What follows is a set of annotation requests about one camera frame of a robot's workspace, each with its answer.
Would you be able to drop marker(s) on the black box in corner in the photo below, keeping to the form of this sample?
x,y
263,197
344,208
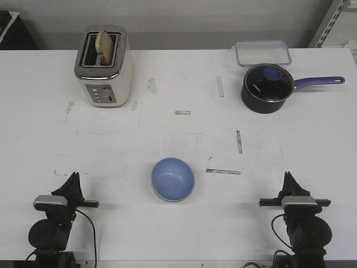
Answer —
x,y
14,34

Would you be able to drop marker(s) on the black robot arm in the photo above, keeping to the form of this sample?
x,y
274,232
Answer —
x,y
50,236
307,233

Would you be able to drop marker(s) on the blue bowl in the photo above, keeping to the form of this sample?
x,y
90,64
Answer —
x,y
172,175

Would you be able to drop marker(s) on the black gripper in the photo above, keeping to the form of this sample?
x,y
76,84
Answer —
x,y
65,216
294,212

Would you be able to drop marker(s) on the dark blue saucepan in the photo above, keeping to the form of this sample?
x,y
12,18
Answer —
x,y
263,107

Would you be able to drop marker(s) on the cream and steel toaster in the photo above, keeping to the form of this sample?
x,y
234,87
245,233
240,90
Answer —
x,y
105,86

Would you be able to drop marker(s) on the white metal shelf upright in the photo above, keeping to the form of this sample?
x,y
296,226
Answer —
x,y
327,23

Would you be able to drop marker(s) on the green bowl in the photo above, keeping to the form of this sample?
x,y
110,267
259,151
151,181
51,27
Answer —
x,y
172,197

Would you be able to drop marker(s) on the toast slice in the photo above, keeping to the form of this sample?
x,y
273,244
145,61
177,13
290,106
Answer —
x,y
104,47

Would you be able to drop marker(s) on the clear plastic food container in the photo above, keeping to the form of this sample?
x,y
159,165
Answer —
x,y
247,54

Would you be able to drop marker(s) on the glass pot lid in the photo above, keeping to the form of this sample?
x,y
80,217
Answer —
x,y
269,82

